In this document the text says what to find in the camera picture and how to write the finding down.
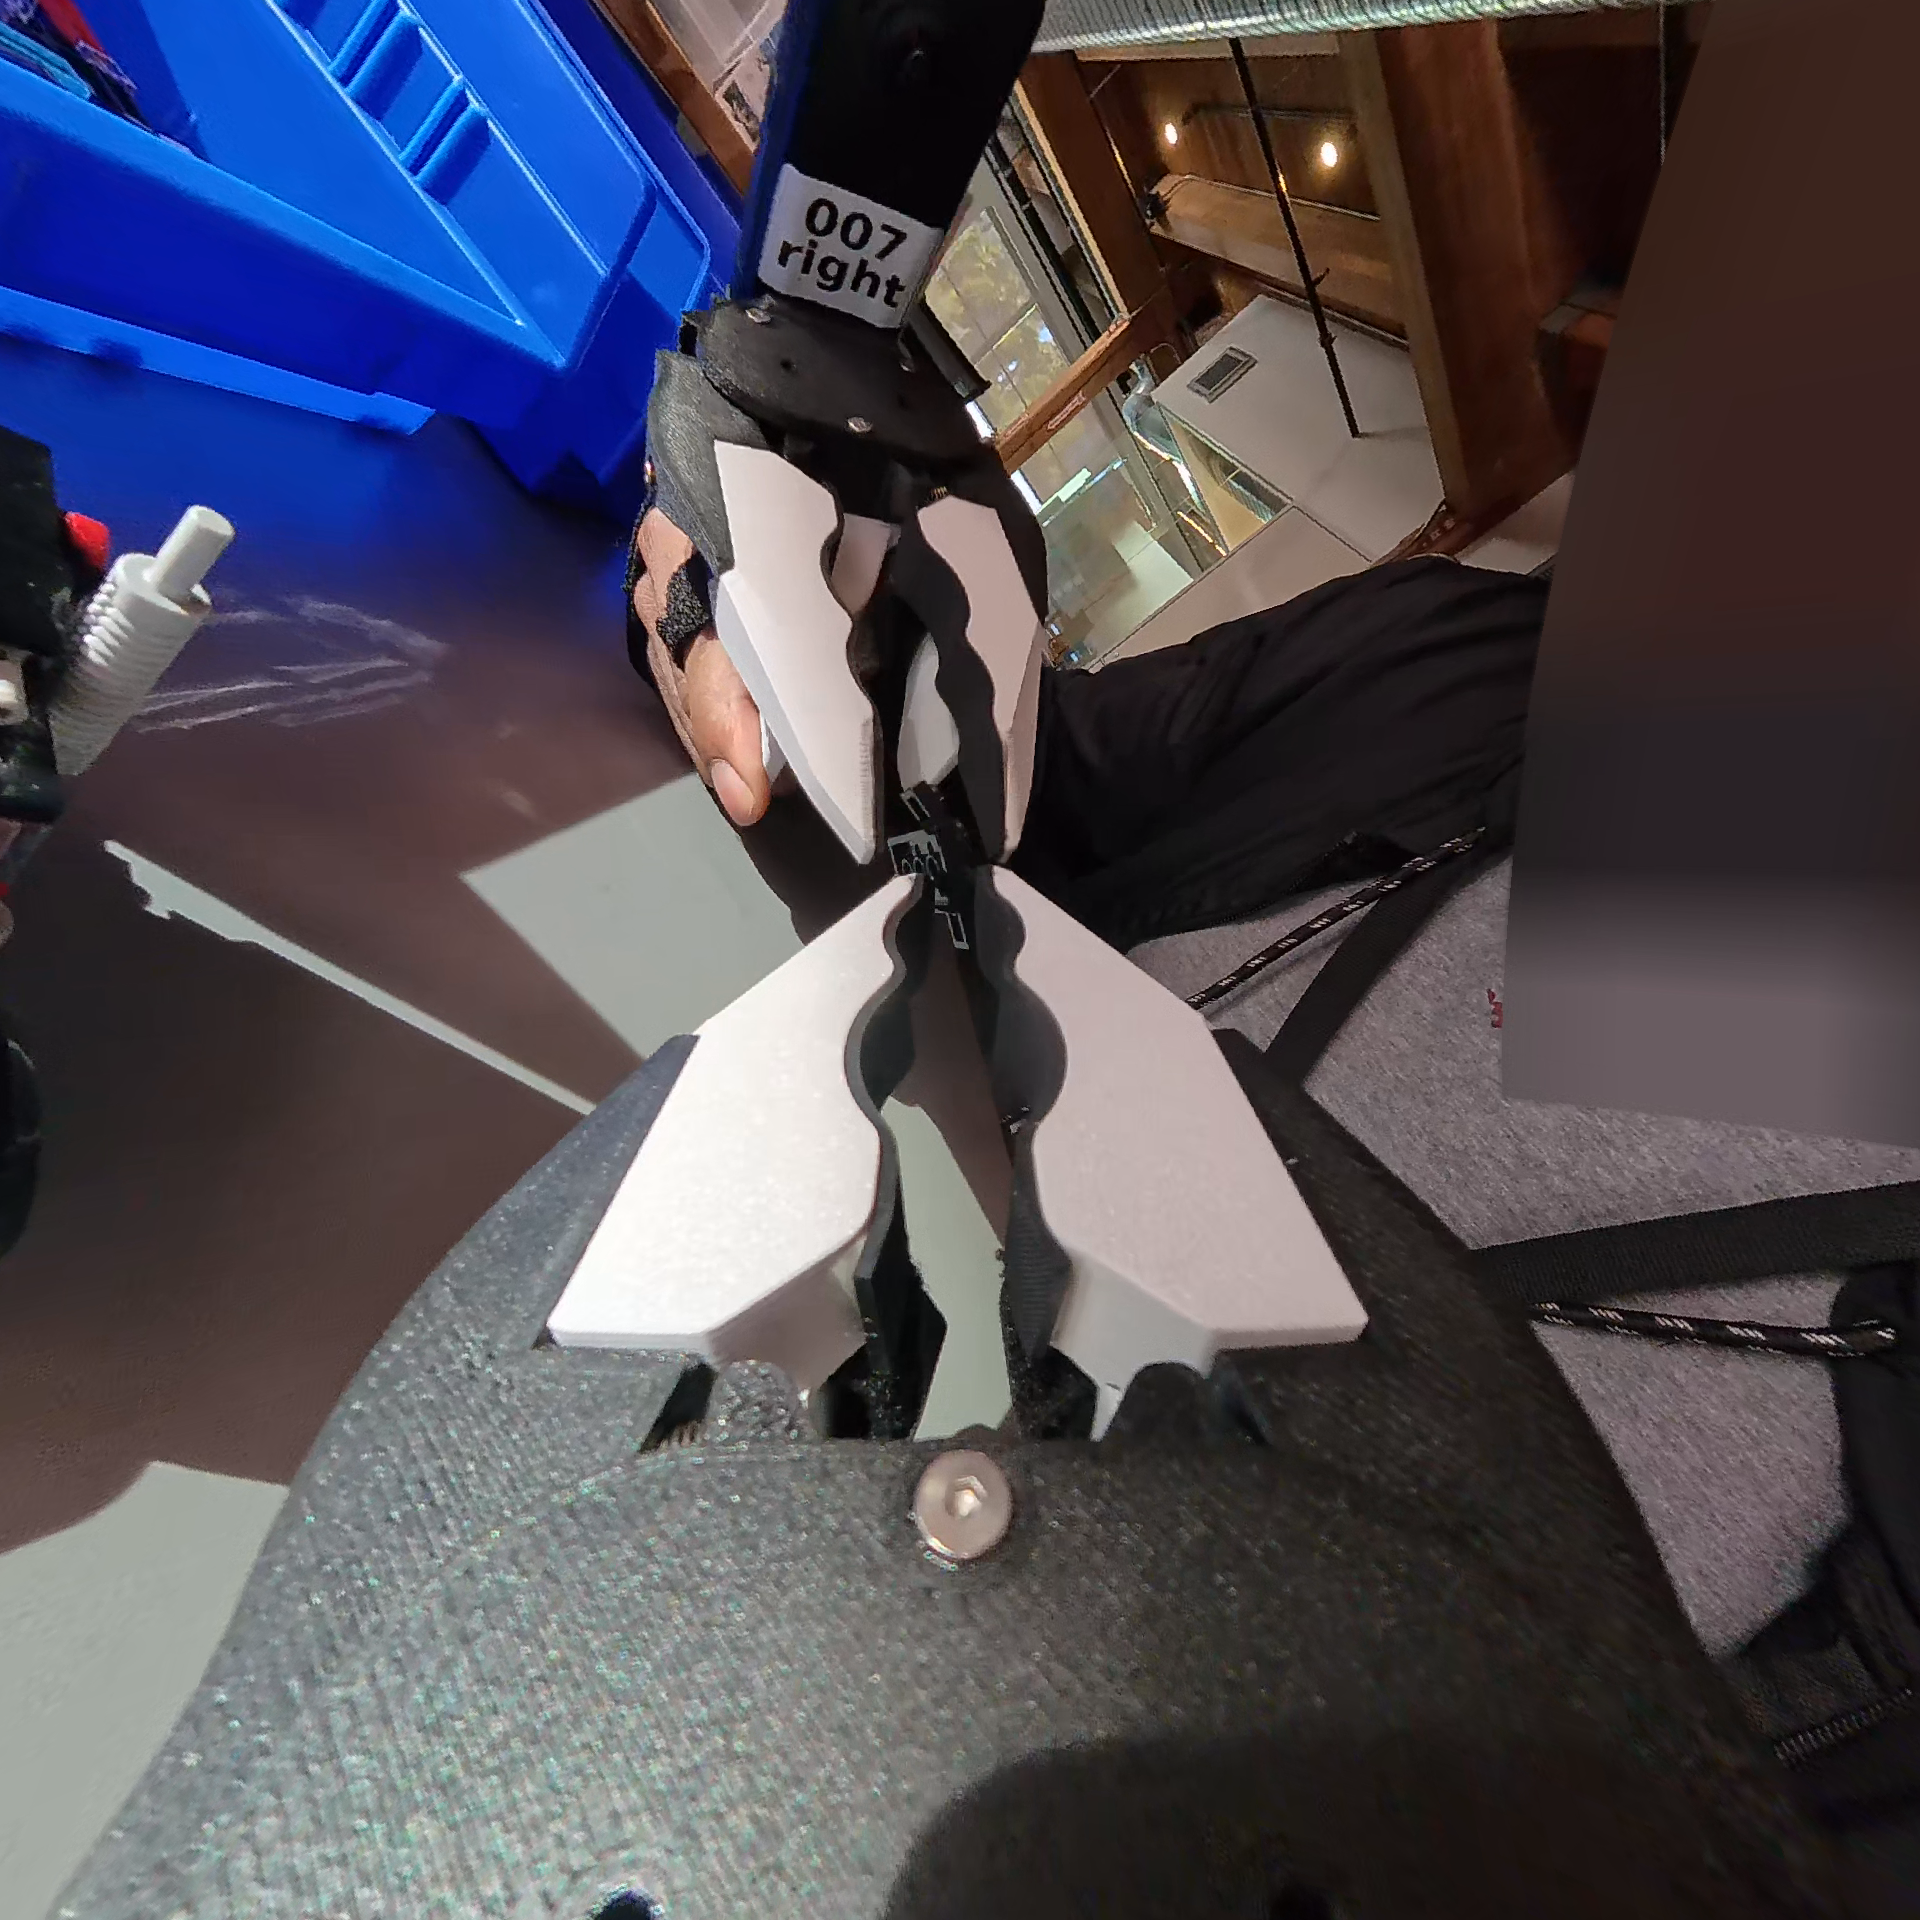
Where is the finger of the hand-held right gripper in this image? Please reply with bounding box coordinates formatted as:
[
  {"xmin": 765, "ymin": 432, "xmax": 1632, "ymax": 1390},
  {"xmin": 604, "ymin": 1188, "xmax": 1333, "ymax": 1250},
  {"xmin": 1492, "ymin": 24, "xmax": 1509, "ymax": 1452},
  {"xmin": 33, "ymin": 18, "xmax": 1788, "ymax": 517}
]
[
  {"xmin": 710, "ymin": 437, "xmax": 882, "ymax": 868},
  {"xmin": 899, "ymin": 494, "xmax": 1052, "ymax": 871}
]

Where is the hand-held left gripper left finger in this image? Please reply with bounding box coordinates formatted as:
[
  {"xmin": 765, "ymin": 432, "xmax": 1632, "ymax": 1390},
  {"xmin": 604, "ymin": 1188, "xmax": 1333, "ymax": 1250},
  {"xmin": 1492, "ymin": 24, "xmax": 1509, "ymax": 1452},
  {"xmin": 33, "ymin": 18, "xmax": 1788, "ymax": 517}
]
[{"xmin": 549, "ymin": 876, "xmax": 921, "ymax": 1404}]

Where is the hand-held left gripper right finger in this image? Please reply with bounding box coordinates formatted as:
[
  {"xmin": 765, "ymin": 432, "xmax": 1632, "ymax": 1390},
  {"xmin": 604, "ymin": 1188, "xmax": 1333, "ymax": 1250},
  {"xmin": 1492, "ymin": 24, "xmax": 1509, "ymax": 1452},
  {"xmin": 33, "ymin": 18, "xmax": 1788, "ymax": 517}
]
[{"xmin": 982, "ymin": 868, "xmax": 1372, "ymax": 1441}]

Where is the black studded brick plate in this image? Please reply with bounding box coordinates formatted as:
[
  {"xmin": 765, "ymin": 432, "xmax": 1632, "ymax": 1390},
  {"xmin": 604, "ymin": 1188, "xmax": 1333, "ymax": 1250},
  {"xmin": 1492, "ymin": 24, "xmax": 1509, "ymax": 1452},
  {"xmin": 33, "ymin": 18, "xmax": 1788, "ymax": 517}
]
[{"xmin": 890, "ymin": 827, "xmax": 969, "ymax": 960}]

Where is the toy brick truck model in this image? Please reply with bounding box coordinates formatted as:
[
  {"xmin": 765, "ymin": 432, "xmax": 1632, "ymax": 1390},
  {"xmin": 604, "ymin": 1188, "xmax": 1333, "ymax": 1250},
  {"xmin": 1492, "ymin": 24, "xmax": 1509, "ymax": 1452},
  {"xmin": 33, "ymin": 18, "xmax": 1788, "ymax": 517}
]
[{"xmin": 0, "ymin": 428, "xmax": 240, "ymax": 1262}]

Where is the grey hoodie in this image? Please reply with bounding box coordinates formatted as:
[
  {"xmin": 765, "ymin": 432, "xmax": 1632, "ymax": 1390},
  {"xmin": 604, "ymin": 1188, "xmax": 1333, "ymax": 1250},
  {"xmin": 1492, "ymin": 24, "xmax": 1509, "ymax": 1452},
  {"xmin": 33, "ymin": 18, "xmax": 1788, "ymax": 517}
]
[{"xmin": 1127, "ymin": 857, "xmax": 1920, "ymax": 1920}]

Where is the black jacket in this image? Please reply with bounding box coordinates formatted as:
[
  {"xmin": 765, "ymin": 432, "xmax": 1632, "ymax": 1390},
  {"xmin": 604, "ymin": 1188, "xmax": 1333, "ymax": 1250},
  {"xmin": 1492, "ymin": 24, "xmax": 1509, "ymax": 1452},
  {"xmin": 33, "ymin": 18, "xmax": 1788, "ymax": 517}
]
[{"xmin": 1724, "ymin": 1266, "xmax": 1920, "ymax": 1835}]

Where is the black white drawstring cord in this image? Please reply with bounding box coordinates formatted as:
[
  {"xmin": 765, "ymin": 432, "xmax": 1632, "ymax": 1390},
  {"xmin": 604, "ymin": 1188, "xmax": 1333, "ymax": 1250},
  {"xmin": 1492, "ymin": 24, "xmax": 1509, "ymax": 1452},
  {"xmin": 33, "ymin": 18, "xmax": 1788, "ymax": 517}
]
[
  {"xmin": 1187, "ymin": 835, "xmax": 1490, "ymax": 1012},
  {"xmin": 1531, "ymin": 1298, "xmax": 1901, "ymax": 1361}
]

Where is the silver ventilation duct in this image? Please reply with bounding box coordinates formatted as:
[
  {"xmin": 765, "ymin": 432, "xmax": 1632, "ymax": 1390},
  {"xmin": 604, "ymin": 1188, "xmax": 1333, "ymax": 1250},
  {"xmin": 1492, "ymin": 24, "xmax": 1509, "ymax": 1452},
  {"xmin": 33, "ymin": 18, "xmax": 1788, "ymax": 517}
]
[{"xmin": 1035, "ymin": 0, "xmax": 1662, "ymax": 33}]

